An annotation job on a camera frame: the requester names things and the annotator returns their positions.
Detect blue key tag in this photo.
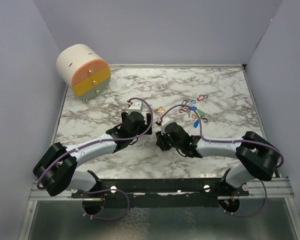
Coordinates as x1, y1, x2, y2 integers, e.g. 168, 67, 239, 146
188, 106, 197, 111
193, 119, 200, 128

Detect red S carabiner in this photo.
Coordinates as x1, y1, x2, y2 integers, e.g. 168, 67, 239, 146
179, 108, 188, 113

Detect green key tag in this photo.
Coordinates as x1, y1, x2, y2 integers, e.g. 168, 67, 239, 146
197, 109, 205, 116

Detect red key tag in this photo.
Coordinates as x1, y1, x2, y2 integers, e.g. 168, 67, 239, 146
197, 95, 206, 101

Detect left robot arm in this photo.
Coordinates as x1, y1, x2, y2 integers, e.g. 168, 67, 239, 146
32, 111, 154, 198

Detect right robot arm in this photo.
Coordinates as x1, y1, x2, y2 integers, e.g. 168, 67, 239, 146
155, 121, 280, 196

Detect round three-drawer storage box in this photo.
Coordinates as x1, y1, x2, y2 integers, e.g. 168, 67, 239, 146
56, 44, 111, 102

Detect black mounting base bar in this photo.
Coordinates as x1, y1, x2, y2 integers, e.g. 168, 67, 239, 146
71, 178, 249, 209

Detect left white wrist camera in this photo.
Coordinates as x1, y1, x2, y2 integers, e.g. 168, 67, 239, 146
128, 100, 143, 114

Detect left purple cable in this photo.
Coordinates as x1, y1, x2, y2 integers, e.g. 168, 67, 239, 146
36, 97, 154, 221

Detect purple cable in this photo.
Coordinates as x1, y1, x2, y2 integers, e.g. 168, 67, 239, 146
158, 104, 283, 218
36, 97, 154, 221

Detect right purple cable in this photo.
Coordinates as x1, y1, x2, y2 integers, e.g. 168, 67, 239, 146
158, 104, 283, 218

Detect aluminium rail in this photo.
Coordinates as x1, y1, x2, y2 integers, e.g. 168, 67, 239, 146
29, 177, 295, 201

